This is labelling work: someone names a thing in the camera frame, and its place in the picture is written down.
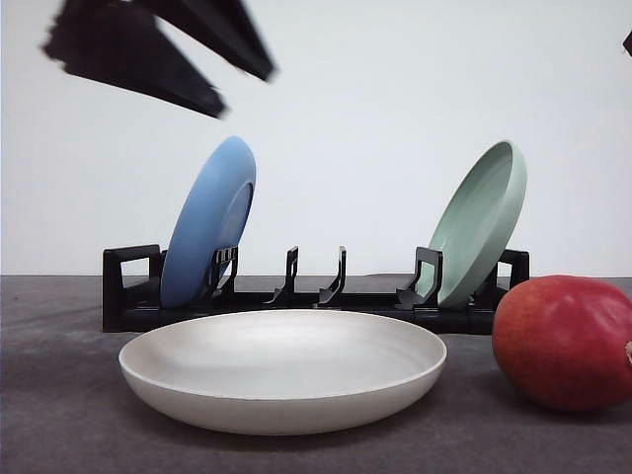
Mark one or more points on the green plate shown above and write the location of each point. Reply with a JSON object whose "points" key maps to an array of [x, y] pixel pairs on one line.
{"points": [[477, 225]]}

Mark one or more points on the blue plate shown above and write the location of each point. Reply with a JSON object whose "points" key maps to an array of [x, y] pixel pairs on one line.
{"points": [[213, 216]]}

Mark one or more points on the white plate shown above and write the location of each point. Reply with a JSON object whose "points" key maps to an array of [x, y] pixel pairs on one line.
{"points": [[279, 372]]}

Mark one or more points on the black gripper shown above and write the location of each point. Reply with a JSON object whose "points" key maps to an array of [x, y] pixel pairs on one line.
{"points": [[627, 43]]}

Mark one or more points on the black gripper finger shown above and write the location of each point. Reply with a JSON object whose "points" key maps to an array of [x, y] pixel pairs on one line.
{"points": [[224, 27], [123, 43]]}

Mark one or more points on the red pomegranate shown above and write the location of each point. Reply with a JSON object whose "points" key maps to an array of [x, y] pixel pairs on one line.
{"points": [[564, 342]]}

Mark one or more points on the black dish rack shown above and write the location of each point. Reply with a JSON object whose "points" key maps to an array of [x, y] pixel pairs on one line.
{"points": [[133, 292]]}

